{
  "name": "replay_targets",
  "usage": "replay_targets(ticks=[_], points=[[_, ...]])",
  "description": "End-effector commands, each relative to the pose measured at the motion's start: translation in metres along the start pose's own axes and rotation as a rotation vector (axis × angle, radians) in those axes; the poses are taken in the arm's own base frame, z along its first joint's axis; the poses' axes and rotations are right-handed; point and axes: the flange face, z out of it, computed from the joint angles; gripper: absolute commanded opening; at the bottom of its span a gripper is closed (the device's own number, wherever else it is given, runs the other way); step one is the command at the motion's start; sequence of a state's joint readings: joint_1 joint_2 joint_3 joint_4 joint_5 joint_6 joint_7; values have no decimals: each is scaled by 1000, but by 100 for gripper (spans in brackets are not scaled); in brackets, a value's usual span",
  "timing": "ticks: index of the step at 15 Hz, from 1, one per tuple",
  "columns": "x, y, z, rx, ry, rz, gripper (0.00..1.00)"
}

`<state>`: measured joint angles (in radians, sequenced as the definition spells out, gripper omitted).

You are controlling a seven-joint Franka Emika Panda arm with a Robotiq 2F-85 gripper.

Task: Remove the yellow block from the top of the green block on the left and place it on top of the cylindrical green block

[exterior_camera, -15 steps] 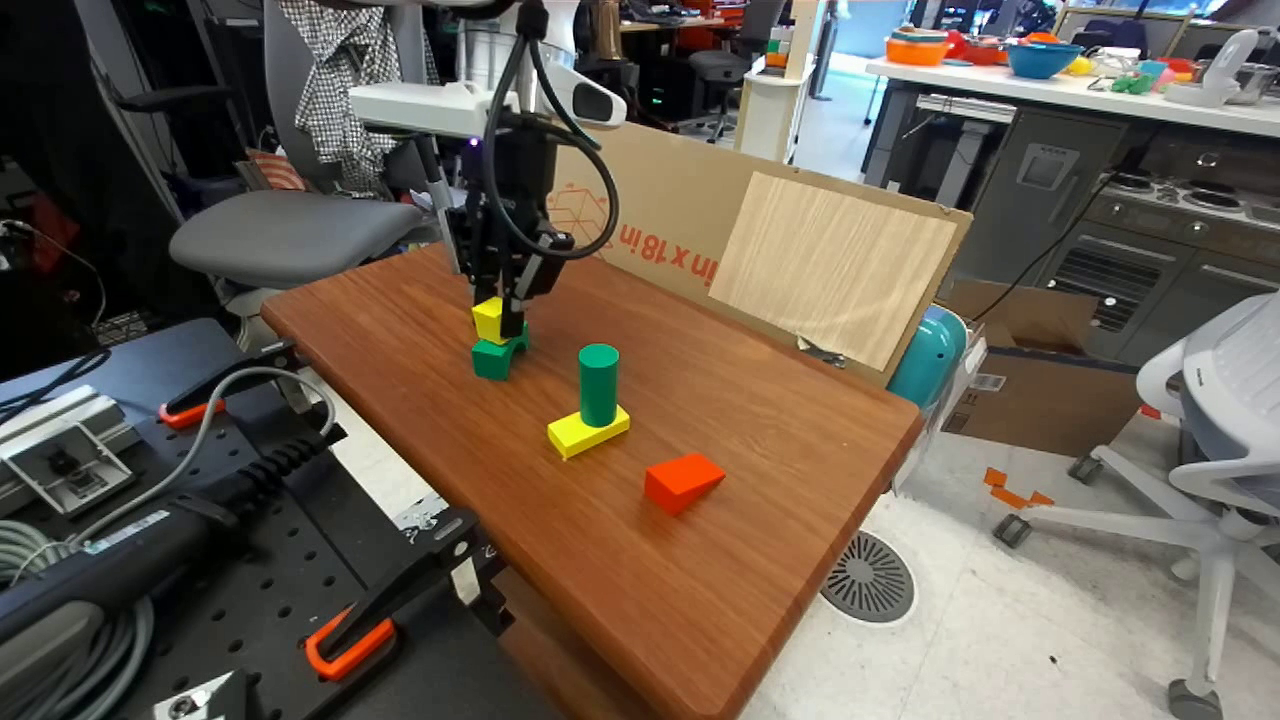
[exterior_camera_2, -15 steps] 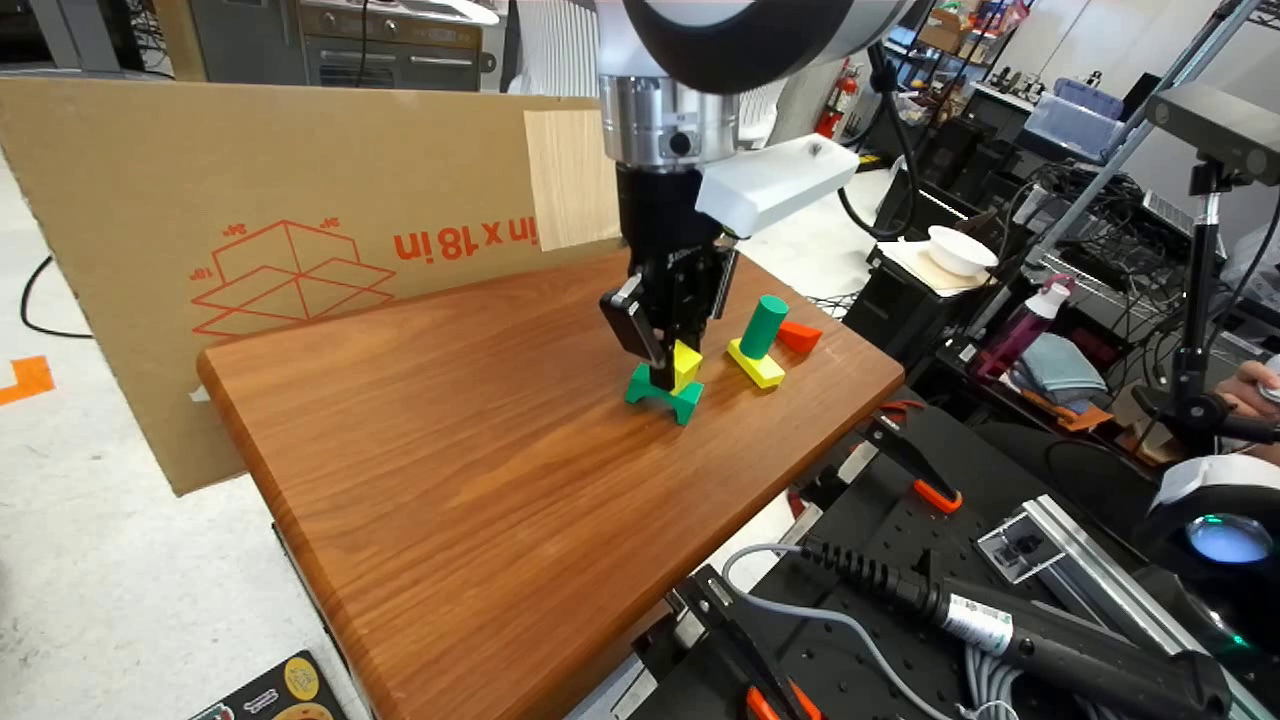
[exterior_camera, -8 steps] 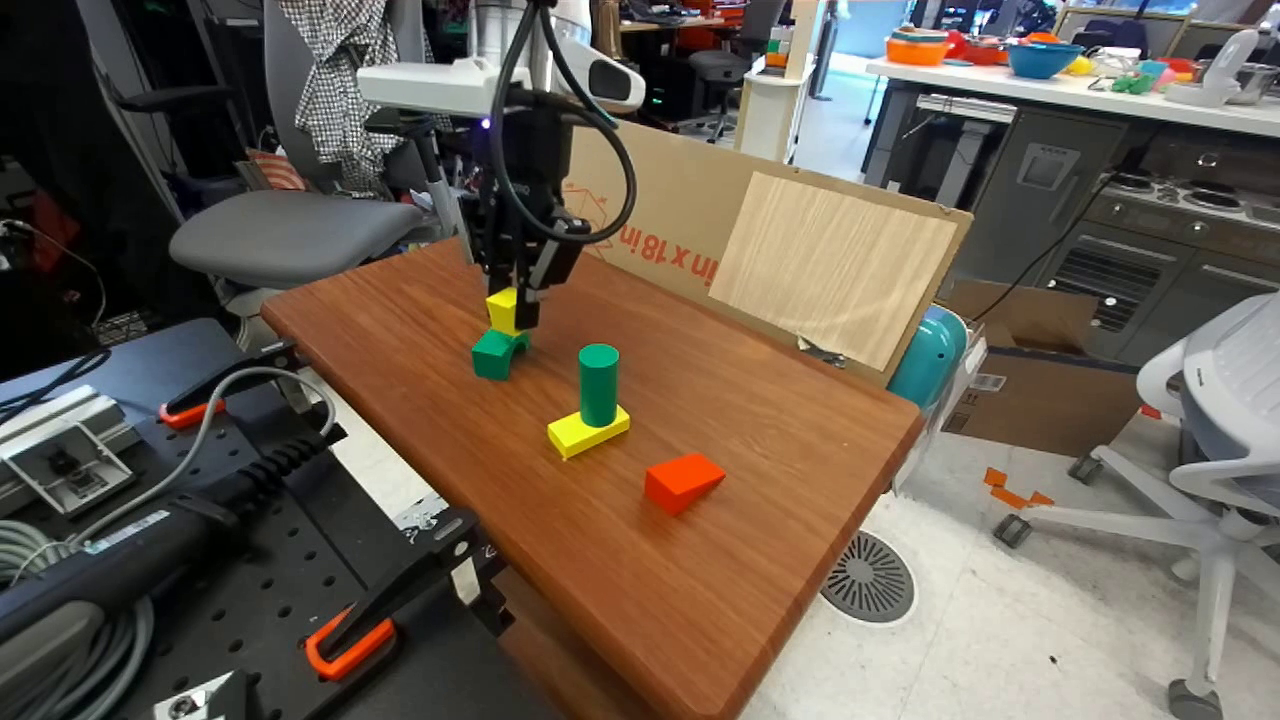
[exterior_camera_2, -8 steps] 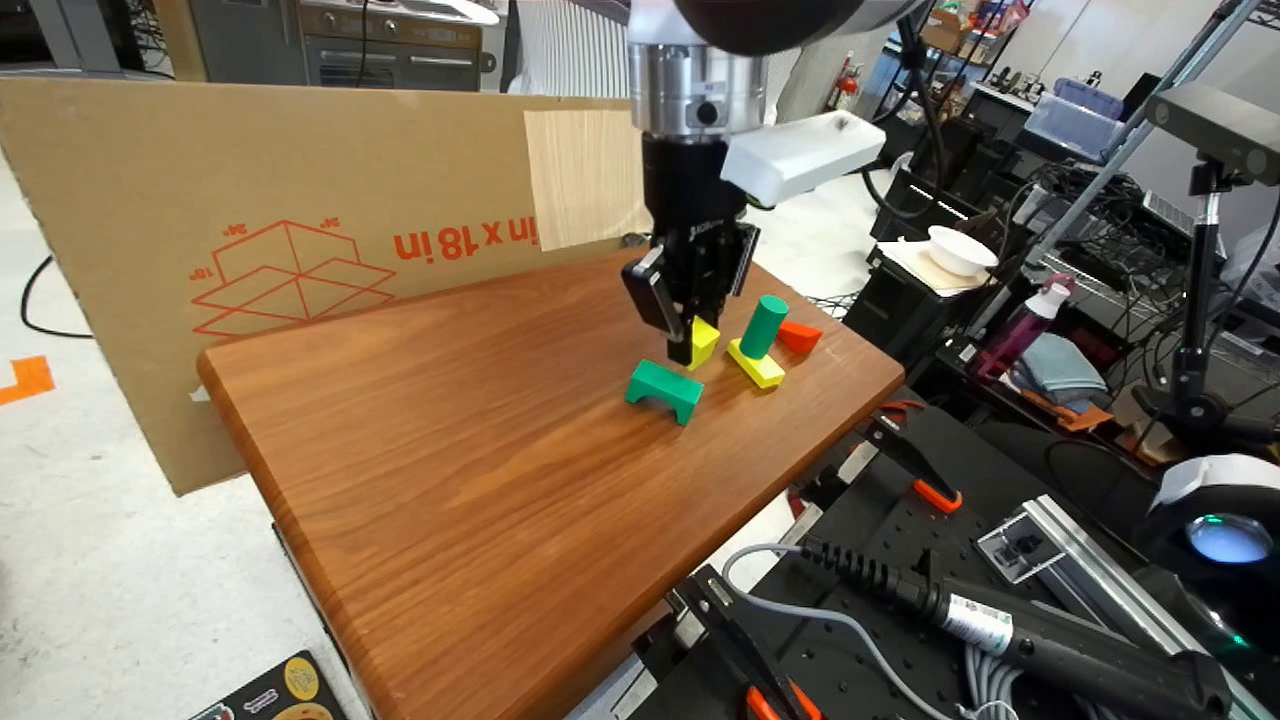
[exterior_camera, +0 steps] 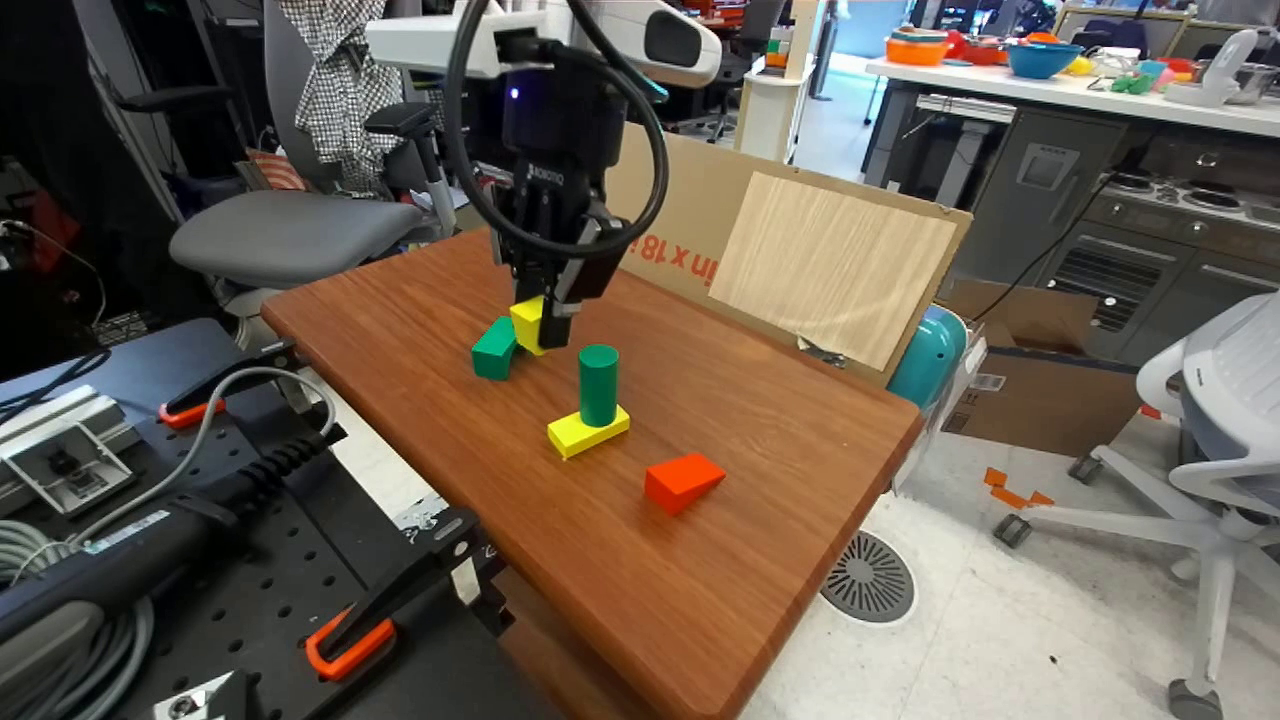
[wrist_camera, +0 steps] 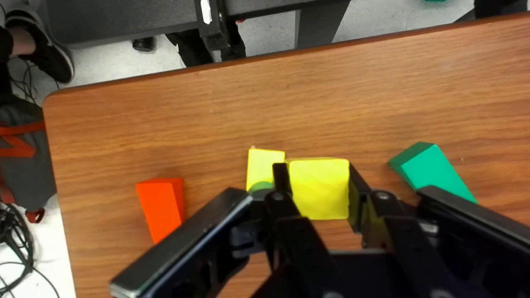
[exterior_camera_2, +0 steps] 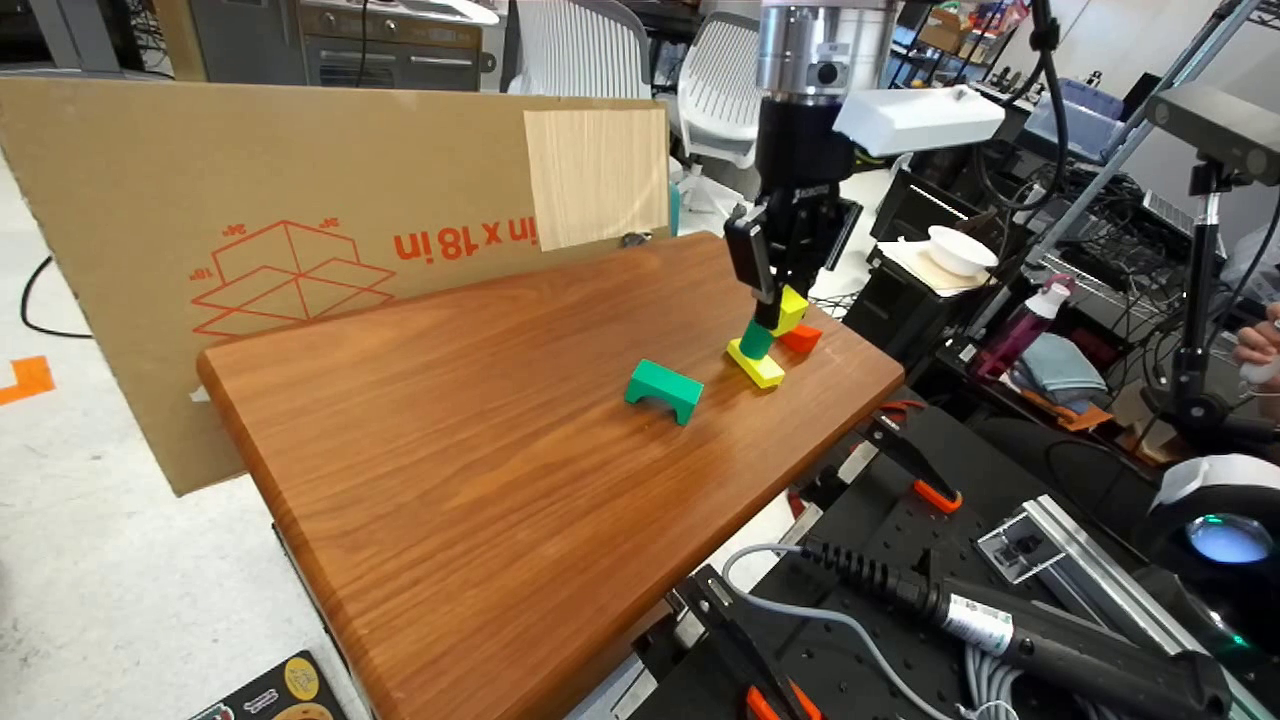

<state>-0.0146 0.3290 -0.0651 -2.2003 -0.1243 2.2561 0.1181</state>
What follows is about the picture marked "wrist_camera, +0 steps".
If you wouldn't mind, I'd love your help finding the yellow cube block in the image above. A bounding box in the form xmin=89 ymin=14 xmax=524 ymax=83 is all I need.
xmin=286 ymin=158 xmax=351 ymax=223

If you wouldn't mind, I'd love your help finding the dark bag orange strap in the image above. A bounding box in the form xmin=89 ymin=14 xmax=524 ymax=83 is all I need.
xmin=0 ymin=98 xmax=57 ymax=214

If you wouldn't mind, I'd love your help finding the green bridge block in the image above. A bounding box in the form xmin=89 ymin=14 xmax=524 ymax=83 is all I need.
xmin=387 ymin=141 xmax=478 ymax=206

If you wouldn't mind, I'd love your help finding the black shoe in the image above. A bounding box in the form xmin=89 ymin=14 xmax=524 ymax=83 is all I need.
xmin=3 ymin=9 xmax=76 ymax=87

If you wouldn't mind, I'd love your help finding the orange wedge block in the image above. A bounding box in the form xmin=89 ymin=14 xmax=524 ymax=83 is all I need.
xmin=134 ymin=178 xmax=187 ymax=247

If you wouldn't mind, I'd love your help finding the yellow flat rectangular block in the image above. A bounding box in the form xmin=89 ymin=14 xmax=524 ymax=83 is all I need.
xmin=243 ymin=146 xmax=288 ymax=194

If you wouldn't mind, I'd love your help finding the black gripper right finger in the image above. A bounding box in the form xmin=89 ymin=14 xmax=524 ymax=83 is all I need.
xmin=347 ymin=163 xmax=448 ymax=298

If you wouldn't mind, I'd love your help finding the black cable tangle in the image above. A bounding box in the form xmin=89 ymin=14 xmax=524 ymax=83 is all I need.
xmin=0 ymin=198 xmax=59 ymax=298

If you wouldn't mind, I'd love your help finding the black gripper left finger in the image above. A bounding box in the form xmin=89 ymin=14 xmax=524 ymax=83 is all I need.
xmin=263 ymin=163 xmax=344 ymax=298

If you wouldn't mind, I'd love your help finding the green cylinder block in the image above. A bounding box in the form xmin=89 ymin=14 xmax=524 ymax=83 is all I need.
xmin=246 ymin=181 xmax=276 ymax=196

